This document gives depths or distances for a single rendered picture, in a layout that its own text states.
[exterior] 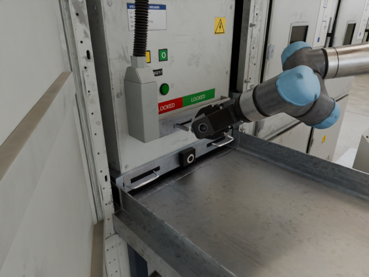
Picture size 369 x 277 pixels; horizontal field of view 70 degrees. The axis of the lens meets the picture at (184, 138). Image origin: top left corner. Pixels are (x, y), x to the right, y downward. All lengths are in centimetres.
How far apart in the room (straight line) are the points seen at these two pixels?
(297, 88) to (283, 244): 37
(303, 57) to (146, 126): 40
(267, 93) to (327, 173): 48
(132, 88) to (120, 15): 17
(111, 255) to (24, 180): 65
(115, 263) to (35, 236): 60
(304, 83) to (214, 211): 41
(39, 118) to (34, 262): 13
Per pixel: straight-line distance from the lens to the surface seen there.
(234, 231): 71
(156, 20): 75
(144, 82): 60
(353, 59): 74
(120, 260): 89
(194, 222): 72
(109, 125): 74
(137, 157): 79
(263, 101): 57
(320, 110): 62
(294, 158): 100
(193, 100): 89
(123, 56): 70
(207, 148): 100
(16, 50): 32
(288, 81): 54
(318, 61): 71
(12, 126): 28
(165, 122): 77
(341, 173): 97
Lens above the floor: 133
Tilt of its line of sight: 24 degrees down
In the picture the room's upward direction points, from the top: straight up
